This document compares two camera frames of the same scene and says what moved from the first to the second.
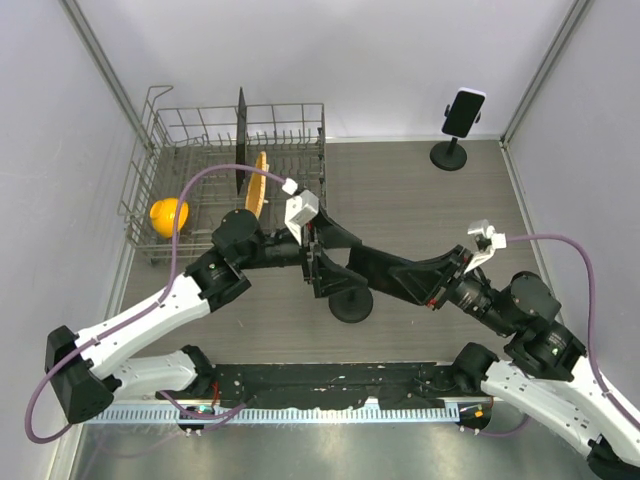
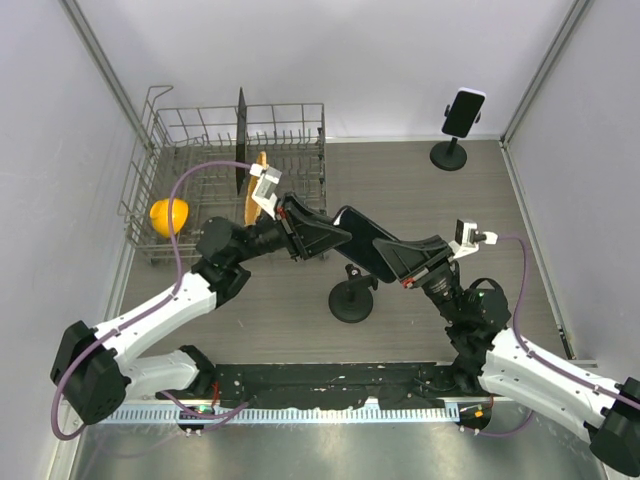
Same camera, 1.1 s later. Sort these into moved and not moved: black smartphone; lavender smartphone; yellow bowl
Moved: black smartphone
Not moved: yellow bowl; lavender smartphone
